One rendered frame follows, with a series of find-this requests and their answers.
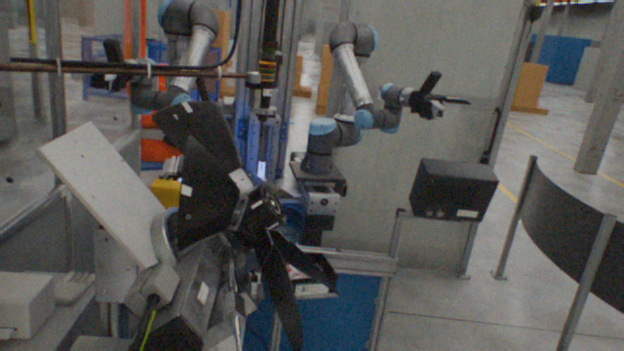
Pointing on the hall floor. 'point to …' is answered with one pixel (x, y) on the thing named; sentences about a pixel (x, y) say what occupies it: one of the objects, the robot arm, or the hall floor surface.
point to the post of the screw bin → (275, 331)
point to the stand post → (115, 320)
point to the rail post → (381, 313)
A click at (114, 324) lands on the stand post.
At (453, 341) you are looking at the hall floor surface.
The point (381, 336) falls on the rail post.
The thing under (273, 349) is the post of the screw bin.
